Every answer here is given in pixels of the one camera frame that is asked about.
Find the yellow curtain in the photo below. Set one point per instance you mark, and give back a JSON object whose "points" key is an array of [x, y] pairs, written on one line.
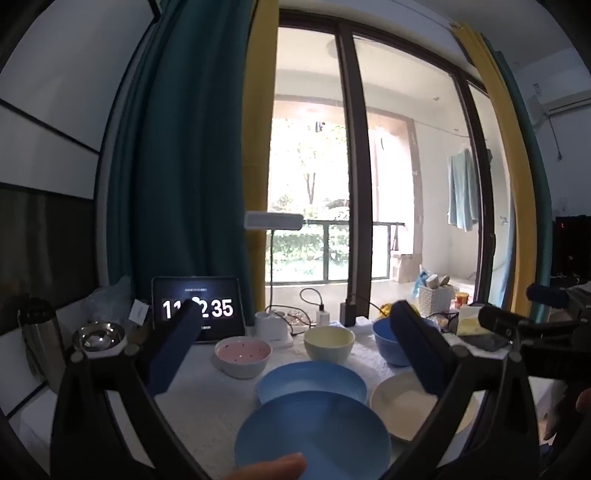
{"points": [[503, 138], [258, 138]]}

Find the cream bowl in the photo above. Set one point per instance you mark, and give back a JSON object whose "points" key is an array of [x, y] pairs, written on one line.
{"points": [[328, 344]]}

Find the person's right hand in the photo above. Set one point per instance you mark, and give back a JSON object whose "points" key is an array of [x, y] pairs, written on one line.
{"points": [[579, 406]]}

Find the steel thermos flask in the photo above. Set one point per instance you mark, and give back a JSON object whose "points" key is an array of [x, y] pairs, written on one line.
{"points": [[39, 341]]}

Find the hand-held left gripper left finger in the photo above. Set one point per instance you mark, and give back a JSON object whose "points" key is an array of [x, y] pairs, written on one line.
{"points": [[171, 350]]}

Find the white power adapter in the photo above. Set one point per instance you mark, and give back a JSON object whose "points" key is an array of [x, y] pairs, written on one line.
{"points": [[323, 316]]}

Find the hanging light blue towel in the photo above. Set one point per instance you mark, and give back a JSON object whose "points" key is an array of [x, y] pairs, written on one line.
{"points": [[463, 189]]}

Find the blue bowl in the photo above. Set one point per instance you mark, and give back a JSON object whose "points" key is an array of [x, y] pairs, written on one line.
{"points": [[385, 341]]}

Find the white desk lamp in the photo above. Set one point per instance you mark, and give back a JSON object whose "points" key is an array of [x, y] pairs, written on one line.
{"points": [[272, 330]]}

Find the red cup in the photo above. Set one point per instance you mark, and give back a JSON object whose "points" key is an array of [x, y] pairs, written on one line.
{"points": [[461, 301]]}

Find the black monitor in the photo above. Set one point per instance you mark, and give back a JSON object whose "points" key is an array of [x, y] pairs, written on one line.
{"points": [[572, 244]]}

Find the yellow tissue pack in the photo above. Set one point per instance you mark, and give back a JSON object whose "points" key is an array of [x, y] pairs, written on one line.
{"points": [[471, 321]]}

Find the pink speckled bowl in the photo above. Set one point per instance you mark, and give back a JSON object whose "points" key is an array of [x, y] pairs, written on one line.
{"points": [[242, 353]]}

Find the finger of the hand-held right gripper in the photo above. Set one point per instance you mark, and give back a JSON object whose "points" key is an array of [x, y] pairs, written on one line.
{"points": [[549, 297], [508, 321]]}

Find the yellow snack packet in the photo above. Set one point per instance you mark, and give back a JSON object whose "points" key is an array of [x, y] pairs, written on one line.
{"points": [[384, 310]]}

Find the cream plate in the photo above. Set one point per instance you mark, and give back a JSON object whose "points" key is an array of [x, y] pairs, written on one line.
{"points": [[401, 406]]}

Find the steel bowl with pink shell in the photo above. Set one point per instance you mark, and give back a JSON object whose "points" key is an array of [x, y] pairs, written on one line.
{"points": [[99, 337]]}

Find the white textured tablecloth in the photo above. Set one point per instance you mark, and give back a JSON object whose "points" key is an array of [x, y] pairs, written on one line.
{"points": [[207, 415]]}

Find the tablet showing clock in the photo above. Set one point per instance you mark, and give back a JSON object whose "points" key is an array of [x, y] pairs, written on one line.
{"points": [[221, 295]]}

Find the person's left hand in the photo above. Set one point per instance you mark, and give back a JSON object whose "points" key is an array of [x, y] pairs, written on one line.
{"points": [[272, 468]]}

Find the clear plastic bag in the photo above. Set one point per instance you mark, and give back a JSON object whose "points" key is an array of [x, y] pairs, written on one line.
{"points": [[108, 300]]}

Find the small white box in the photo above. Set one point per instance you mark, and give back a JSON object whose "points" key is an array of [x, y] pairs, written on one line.
{"points": [[139, 313]]}

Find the black power adapter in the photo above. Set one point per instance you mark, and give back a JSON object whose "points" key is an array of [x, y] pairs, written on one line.
{"points": [[348, 314]]}

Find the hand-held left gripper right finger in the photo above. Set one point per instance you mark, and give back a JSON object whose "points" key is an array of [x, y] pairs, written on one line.
{"points": [[422, 355]]}

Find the white air conditioner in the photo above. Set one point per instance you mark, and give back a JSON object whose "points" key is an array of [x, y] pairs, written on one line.
{"points": [[568, 104]]}

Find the blue plate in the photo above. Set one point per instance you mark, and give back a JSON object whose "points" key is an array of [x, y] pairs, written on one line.
{"points": [[309, 381], [314, 434]]}

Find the dark sliding door frame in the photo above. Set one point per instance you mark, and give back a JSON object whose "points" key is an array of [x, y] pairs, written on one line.
{"points": [[358, 161]]}

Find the white woven basket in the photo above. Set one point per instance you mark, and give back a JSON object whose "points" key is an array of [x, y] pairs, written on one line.
{"points": [[434, 300]]}

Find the cardboard box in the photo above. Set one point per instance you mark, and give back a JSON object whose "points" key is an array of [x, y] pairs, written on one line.
{"points": [[406, 267]]}

